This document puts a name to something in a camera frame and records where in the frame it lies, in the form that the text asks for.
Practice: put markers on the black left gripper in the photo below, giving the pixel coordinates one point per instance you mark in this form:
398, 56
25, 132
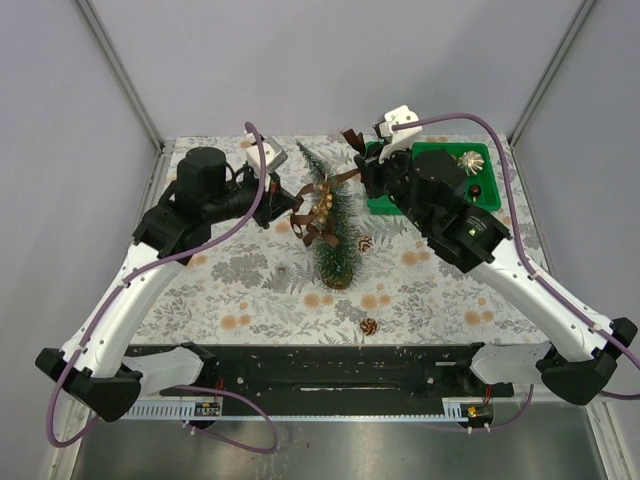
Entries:
274, 203

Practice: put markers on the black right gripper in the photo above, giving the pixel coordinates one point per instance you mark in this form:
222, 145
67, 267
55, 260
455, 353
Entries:
371, 170

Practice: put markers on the brown ribbon gold berries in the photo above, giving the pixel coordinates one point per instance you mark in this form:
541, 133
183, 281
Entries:
325, 209

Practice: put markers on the small green christmas tree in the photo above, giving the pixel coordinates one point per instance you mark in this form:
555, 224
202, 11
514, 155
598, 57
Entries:
337, 268

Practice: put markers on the pine cone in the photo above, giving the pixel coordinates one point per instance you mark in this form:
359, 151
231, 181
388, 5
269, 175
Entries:
368, 326
365, 244

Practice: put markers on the pine cone front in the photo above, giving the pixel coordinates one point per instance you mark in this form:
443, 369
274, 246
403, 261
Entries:
368, 326

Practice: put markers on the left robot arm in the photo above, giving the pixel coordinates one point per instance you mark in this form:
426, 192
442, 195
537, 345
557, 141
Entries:
93, 366

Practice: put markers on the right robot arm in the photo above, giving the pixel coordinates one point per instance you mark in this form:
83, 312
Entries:
582, 346

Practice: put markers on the green plastic tray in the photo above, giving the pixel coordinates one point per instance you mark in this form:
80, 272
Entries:
480, 185

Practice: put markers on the floral paper mat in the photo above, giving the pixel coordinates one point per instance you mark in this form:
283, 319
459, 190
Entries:
226, 294

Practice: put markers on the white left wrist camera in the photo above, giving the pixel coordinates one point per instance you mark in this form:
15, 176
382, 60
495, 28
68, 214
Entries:
274, 154

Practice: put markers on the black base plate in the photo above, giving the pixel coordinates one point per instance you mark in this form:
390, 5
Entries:
348, 381

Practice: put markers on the white slotted cable duct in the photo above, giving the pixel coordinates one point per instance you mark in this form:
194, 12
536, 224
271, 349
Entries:
174, 410

